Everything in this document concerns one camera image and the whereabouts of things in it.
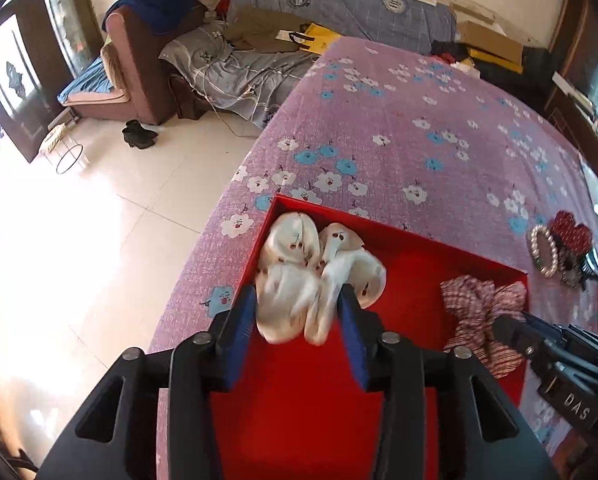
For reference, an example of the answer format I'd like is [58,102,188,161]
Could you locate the red white plaid scrunchie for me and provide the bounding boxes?
[440,275,527,379]

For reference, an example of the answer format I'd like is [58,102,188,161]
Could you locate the leopard print scrunchie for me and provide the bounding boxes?
[558,247,586,290]

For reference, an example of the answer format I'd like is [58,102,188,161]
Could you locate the large pearl bracelet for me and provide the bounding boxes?
[528,224,561,279]

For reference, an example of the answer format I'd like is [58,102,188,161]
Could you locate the red dotted scrunchie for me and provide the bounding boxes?
[550,210,592,257]

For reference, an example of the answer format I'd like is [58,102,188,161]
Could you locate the white cherry print scrunchie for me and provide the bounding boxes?
[256,212,387,346]

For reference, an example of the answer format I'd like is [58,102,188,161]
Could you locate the red tray box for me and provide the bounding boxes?
[210,196,527,479]

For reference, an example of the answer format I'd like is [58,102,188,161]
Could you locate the pink floral bedspread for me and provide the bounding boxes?
[148,34,598,480]

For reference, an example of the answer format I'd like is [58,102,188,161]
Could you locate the yellow flat box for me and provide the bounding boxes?
[467,48,524,75]

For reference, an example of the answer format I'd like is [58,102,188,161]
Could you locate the black shoes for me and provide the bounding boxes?
[122,119,158,150]

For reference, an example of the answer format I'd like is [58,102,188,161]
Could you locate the cardboard box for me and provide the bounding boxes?
[456,22,524,64]

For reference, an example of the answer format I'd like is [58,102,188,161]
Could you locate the brown armchair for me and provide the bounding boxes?
[66,6,206,125]

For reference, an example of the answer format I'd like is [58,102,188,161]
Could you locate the grey bedsheet on sofa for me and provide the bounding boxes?
[159,22,316,129]

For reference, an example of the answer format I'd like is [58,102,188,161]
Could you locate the yellow paper bag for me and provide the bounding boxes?
[275,23,341,55]

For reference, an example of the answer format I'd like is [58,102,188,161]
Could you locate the blue grey folded quilt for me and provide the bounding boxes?
[227,0,456,55]

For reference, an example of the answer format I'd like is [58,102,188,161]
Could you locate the blue cloth on armchair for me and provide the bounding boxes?
[101,0,207,35]

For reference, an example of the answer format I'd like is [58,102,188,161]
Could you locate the wooden bed frame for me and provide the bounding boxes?
[546,0,598,159]

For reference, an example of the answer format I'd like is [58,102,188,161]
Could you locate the wire stool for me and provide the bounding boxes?
[38,124,90,176]

